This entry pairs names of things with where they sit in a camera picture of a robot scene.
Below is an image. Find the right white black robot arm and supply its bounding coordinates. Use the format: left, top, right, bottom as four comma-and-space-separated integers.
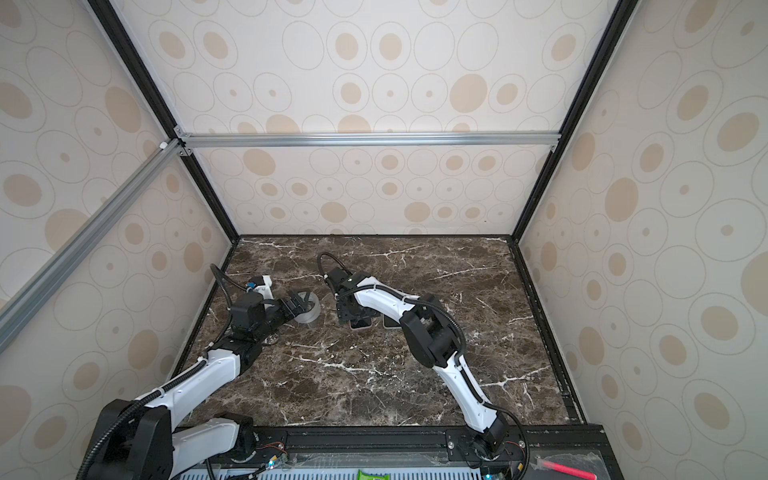
323, 268, 521, 460

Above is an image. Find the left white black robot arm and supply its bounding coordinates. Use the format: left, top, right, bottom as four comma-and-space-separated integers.
76, 286, 321, 479

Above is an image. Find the phone in grey case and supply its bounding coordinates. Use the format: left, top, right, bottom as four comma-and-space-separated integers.
383, 316, 400, 329

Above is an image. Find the clear tape roll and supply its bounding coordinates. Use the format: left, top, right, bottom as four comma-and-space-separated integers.
295, 291, 322, 325

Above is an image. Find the green tag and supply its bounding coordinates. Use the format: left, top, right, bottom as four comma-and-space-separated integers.
356, 470, 390, 480

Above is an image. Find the pink pen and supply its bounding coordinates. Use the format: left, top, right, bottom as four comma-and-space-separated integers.
538, 459, 597, 480

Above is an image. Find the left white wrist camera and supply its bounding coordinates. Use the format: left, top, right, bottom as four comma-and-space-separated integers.
246, 275, 274, 299

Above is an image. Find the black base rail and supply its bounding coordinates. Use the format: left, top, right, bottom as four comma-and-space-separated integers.
107, 423, 625, 480

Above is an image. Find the horizontal aluminium rail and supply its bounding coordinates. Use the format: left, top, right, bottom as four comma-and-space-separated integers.
180, 131, 561, 148

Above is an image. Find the diagonal aluminium rail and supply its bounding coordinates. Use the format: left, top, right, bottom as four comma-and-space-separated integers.
1, 139, 182, 350

